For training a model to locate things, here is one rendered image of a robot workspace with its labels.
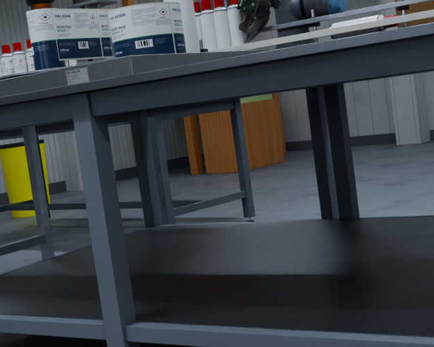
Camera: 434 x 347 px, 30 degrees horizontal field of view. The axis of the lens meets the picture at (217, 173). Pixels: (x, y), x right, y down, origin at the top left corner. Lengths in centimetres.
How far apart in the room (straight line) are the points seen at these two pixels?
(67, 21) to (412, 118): 716
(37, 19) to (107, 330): 89
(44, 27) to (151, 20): 34
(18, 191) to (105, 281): 505
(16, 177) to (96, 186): 506
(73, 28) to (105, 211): 63
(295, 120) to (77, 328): 843
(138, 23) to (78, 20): 29
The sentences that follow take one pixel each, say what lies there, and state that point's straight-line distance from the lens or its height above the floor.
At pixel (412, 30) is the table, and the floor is 82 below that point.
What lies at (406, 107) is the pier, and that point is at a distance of 931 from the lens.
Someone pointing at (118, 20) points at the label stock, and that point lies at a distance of 223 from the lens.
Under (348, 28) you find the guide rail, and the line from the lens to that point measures 248.
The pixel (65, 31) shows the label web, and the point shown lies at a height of 100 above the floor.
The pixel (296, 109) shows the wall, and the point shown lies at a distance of 1043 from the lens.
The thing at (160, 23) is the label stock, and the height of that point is 97.
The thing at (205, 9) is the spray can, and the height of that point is 105.
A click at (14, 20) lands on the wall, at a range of 903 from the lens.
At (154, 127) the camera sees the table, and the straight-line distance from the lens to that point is 437.
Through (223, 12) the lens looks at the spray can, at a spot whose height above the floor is 103.
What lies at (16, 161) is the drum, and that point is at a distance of 705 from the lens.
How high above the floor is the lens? 74
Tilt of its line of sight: 5 degrees down
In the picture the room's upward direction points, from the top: 8 degrees counter-clockwise
